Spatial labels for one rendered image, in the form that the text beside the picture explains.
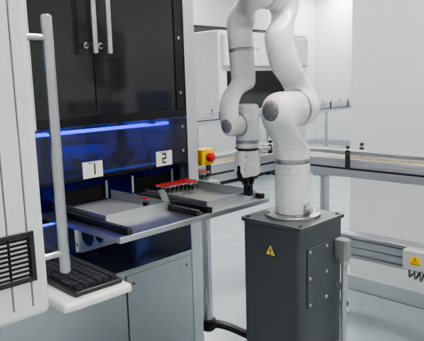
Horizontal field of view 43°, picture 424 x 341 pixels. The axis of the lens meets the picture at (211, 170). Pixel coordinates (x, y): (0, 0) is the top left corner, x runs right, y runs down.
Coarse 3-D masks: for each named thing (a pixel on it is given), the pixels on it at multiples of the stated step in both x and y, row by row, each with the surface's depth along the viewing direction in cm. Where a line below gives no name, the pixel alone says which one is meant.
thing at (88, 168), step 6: (84, 162) 191; (90, 162) 193; (96, 162) 195; (84, 168) 191; (90, 168) 193; (96, 168) 195; (102, 168) 197; (84, 174) 192; (90, 174) 194; (96, 174) 195; (102, 174) 197
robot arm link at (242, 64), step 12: (240, 48) 186; (252, 48) 189; (240, 60) 187; (252, 60) 189; (240, 72) 188; (252, 72) 189; (240, 84) 186; (252, 84) 189; (228, 96) 185; (240, 96) 185; (228, 108) 184; (228, 120) 184; (240, 120) 186; (228, 132) 186; (240, 132) 187
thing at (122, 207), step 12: (120, 192) 206; (84, 204) 200; (96, 204) 200; (108, 204) 199; (120, 204) 198; (132, 204) 198; (156, 204) 183; (96, 216) 173; (108, 216) 170; (120, 216) 173; (132, 216) 176; (144, 216) 180
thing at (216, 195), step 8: (200, 184) 224; (208, 184) 220; (216, 184) 217; (224, 184) 214; (152, 192) 206; (200, 192) 216; (208, 192) 216; (216, 192) 215; (224, 192) 215; (232, 192) 211; (240, 192) 208; (184, 200) 193; (192, 200) 190; (200, 200) 187; (208, 200) 186; (216, 200) 188; (224, 200) 191; (232, 200) 194; (240, 200) 198
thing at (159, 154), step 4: (156, 152) 215; (160, 152) 216; (164, 152) 218; (168, 152) 219; (156, 156) 215; (160, 156) 216; (164, 156) 218; (168, 156) 220; (156, 160) 215; (160, 160) 217; (164, 160) 218; (168, 160) 220; (156, 164) 215; (160, 164) 217; (164, 164) 218; (168, 164) 220
